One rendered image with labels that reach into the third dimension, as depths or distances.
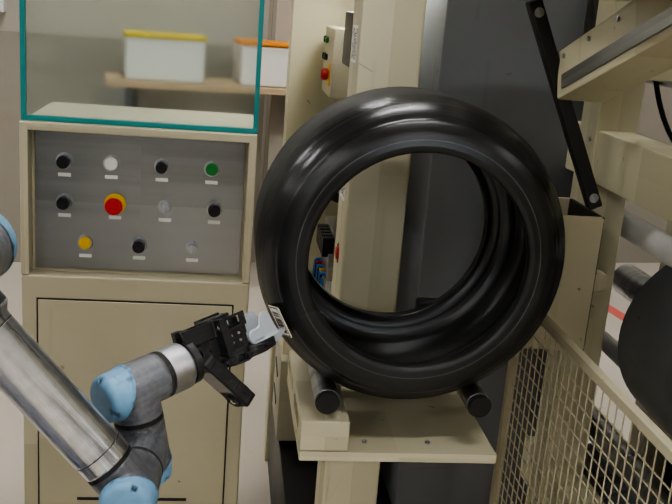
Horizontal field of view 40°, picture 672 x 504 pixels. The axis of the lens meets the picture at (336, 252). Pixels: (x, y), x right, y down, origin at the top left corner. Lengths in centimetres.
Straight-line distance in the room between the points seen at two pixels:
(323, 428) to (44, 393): 59
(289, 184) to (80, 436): 55
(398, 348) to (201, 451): 77
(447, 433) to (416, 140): 60
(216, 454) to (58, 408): 122
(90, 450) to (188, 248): 107
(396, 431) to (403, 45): 77
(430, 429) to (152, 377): 64
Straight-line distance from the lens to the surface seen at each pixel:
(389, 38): 189
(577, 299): 203
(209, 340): 149
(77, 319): 235
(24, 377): 127
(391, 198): 194
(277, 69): 489
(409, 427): 183
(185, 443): 246
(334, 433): 169
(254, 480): 323
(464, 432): 184
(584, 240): 200
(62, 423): 129
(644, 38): 157
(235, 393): 151
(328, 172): 153
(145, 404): 141
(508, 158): 159
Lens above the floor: 159
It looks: 15 degrees down
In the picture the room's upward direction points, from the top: 5 degrees clockwise
